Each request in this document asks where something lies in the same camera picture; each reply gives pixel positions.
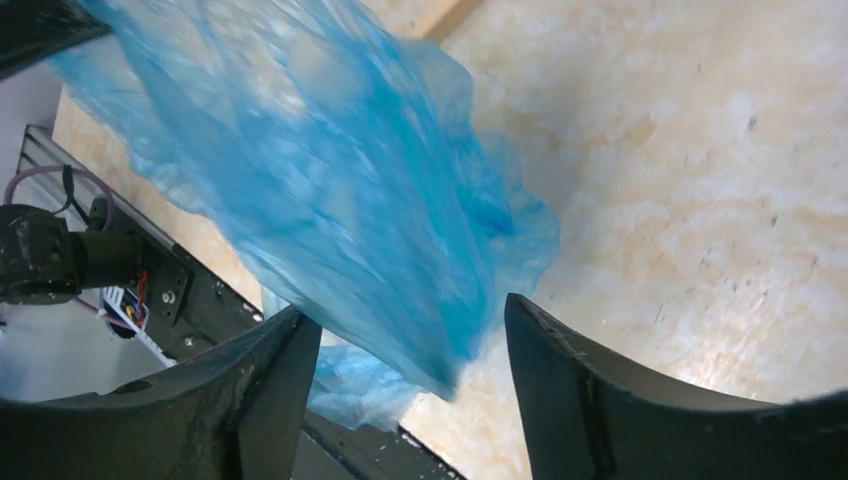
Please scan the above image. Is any wooden clothes rack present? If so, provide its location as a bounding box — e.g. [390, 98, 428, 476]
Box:
[412, 0, 484, 44]

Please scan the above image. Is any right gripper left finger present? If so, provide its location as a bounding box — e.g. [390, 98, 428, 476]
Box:
[1, 308, 321, 479]

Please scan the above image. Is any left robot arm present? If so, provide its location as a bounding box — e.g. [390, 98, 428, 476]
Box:
[1, 1, 194, 328]

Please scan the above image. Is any blue plastic trash bag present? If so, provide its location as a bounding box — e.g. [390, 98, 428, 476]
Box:
[52, 1, 560, 430]

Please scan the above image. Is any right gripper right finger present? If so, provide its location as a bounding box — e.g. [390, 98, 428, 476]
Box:
[504, 294, 847, 479]

